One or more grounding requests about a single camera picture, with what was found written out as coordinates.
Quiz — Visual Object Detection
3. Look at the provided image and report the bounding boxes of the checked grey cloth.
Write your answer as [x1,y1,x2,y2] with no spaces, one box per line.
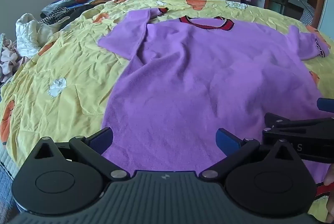
[297,0,318,27]

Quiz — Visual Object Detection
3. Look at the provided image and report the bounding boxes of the person's right hand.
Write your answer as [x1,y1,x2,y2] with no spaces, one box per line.
[323,163,334,223]

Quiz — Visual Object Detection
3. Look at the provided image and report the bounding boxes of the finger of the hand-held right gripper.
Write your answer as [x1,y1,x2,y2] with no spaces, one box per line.
[264,112,334,128]
[317,98,334,112]

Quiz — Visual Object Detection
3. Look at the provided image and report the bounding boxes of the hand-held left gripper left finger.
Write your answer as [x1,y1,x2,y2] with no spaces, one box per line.
[33,127,130,182]

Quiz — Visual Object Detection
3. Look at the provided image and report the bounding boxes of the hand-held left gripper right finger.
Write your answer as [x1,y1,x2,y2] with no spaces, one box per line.
[199,128,300,181]

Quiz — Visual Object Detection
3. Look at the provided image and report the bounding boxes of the white quilted jacket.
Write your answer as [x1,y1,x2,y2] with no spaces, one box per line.
[15,13,57,58]

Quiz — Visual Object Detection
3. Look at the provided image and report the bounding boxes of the pink crumpled clothes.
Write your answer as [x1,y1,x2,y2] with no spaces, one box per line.
[0,33,30,84]

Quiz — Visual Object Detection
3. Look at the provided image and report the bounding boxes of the dark zigzag patterned clothes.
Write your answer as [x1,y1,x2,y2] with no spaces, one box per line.
[39,0,105,29]

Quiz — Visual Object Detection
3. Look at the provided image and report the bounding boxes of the purple sweater with red collar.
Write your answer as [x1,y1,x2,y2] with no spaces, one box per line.
[98,9,334,199]

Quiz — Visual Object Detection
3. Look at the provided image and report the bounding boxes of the yellow carrot print blanket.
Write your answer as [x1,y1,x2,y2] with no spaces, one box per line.
[0,0,334,214]

